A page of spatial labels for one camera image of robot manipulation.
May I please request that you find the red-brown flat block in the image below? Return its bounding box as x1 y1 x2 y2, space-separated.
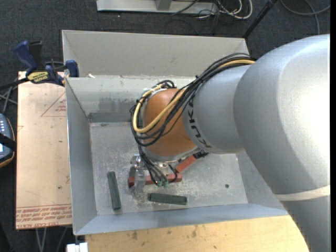
127 173 183 188
174 153 198 176

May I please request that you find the dark green flat block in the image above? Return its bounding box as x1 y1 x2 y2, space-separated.
107 171 122 211
147 192 188 206

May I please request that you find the grey metal bin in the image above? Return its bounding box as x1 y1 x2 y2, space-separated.
61 29 290 236

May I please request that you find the brown cardboard board, red print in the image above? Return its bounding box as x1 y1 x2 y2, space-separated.
15 70 73 230

